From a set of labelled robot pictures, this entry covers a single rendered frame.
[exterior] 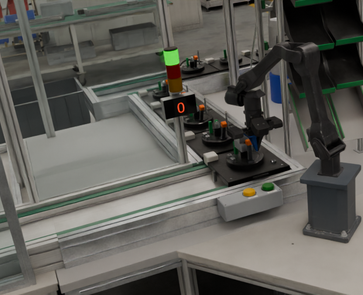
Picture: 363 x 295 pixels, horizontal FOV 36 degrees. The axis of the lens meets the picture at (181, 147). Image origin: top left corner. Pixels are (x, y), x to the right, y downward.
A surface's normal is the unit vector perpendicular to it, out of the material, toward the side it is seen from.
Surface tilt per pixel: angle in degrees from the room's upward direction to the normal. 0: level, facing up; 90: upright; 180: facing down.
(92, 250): 90
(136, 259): 0
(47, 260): 90
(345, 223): 90
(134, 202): 0
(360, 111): 45
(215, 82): 90
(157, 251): 0
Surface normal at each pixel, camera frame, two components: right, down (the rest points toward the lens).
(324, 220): -0.54, 0.39
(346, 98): 0.02, -0.38
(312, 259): -0.13, -0.91
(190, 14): 0.21, 0.36
